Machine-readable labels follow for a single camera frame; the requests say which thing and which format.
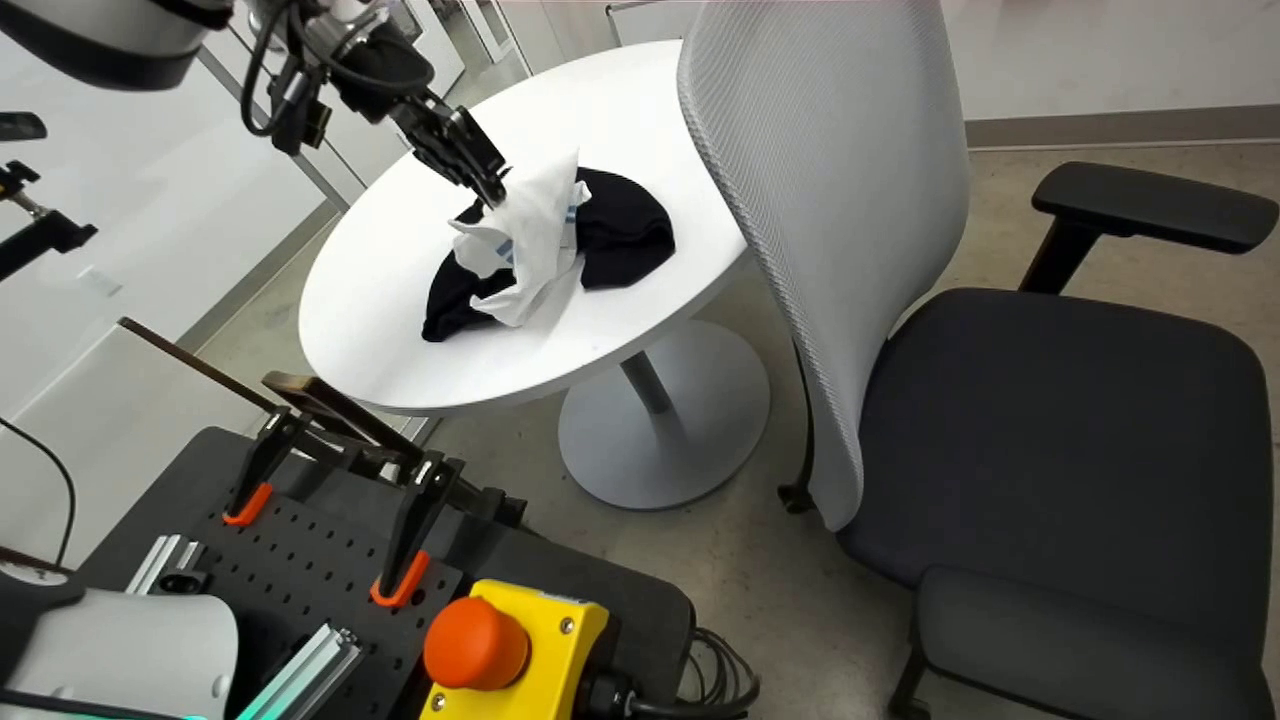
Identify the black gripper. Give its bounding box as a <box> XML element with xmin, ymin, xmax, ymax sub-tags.
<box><xmin>390</xmin><ymin>92</ymin><xmax>516</xmax><ymax>209</ymax></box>

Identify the white cloth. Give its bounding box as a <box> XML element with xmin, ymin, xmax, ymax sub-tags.
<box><xmin>447</xmin><ymin>146</ymin><xmax>596</xmax><ymax>339</ymax></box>

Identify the black cloth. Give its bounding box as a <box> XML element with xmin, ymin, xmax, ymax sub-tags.
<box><xmin>419</xmin><ymin>165</ymin><xmax>681</xmax><ymax>344</ymax></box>

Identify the white door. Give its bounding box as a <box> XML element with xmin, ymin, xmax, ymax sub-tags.
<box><xmin>211</xmin><ymin>23</ymin><xmax>419</xmax><ymax>192</ymax></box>

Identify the dark brown wooden slat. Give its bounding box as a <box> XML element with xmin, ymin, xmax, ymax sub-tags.
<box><xmin>117</xmin><ymin>316</ymin><xmax>431</xmax><ymax>465</ymax></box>

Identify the black perforated mounting board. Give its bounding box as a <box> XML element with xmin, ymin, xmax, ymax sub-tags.
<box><xmin>78</xmin><ymin>425</ymin><xmax>701</xmax><ymax>720</ymax></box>

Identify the yellow emergency stop box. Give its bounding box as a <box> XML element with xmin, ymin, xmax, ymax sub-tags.
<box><xmin>417</xmin><ymin>575</ymin><xmax>613</xmax><ymax>720</ymax></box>

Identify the short aluminium extrusion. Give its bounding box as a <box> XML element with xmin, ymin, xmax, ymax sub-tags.
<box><xmin>119</xmin><ymin>531</ymin><xmax>211</xmax><ymax>600</ymax></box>

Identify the long aluminium extrusion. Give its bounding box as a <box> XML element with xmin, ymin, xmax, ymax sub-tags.
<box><xmin>236</xmin><ymin>620</ymin><xmax>364</xmax><ymax>720</ymax></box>

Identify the grey office chair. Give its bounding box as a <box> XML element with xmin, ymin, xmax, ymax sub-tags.
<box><xmin>672</xmin><ymin>0</ymin><xmax>1280</xmax><ymax>720</ymax></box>

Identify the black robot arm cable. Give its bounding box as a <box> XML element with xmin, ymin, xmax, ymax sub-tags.
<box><xmin>236</xmin><ymin>0</ymin><xmax>342</xmax><ymax>151</ymax></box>

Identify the grey table pedestal base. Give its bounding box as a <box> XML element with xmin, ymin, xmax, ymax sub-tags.
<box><xmin>555</xmin><ymin>316</ymin><xmax>778</xmax><ymax>516</ymax></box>

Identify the black clamp orange handle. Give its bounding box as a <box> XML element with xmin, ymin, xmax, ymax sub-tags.
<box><xmin>368</xmin><ymin>455</ymin><xmax>532</xmax><ymax>615</ymax></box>
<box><xmin>217</xmin><ymin>406</ymin><xmax>353</xmax><ymax>531</ymax></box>

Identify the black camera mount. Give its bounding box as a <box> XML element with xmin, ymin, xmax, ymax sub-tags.
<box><xmin>0</xmin><ymin>109</ymin><xmax>100</xmax><ymax>285</ymax></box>

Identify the thin black cable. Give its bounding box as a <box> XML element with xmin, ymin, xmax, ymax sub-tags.
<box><xmin>0</xmin><ymin>416</ymin><xmax>79</xmax><ymax>567</ymax></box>

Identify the black emergency stop cable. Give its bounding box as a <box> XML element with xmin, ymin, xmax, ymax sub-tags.
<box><xmin>573</xmin><ymin>624</ymin><xmax>766</xmax><ymax>720</ymax></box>

